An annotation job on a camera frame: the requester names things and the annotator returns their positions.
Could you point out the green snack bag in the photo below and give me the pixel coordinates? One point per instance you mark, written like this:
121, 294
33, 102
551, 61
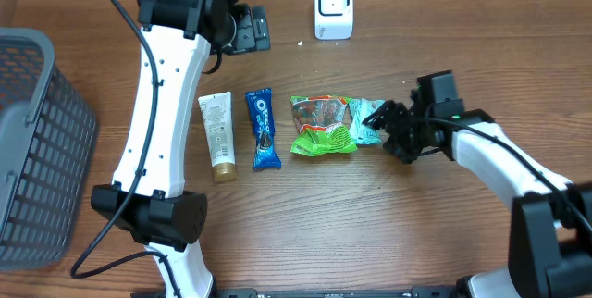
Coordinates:
319, 121

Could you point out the blue Oreo cookie pack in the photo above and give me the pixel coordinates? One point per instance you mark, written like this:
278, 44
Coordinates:
261, 113

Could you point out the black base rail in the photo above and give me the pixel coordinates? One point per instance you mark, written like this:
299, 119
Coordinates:
414, 292

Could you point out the white cream tube gold cap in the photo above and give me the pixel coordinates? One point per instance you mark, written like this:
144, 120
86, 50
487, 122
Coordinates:
216, 112

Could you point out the mint green wipes pack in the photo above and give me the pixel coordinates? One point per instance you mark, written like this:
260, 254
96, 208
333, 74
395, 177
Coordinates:
360, 109

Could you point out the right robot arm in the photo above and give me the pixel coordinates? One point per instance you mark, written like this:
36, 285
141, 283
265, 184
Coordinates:
549, 252

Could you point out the grey plastic mesh basket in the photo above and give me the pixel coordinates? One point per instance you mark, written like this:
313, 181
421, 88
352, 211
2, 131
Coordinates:
48, 135

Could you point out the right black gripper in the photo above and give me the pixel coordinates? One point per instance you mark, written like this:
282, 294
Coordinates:
389, 113

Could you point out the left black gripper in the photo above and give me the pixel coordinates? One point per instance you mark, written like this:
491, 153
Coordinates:
253, 27

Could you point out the white barcode scanner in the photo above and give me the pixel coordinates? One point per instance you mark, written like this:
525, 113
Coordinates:
333, 19

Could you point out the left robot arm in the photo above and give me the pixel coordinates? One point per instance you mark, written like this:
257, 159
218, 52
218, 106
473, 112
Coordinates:
147, 196

